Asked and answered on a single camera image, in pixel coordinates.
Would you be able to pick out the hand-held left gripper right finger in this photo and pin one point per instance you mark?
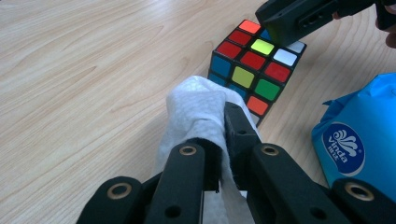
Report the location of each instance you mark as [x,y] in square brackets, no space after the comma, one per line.
[239,133]

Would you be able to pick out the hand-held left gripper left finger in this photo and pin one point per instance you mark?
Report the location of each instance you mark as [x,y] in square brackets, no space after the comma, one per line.
[213,165]

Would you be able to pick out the white wet wipe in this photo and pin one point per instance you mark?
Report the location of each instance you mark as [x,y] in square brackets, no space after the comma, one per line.
[193,109]

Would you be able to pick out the multicoloured puzzle cube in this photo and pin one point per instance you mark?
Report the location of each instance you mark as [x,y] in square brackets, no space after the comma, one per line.
[252,60]

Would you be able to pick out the blue wet wipes pack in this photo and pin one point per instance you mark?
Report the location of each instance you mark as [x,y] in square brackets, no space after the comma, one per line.
[367,130]

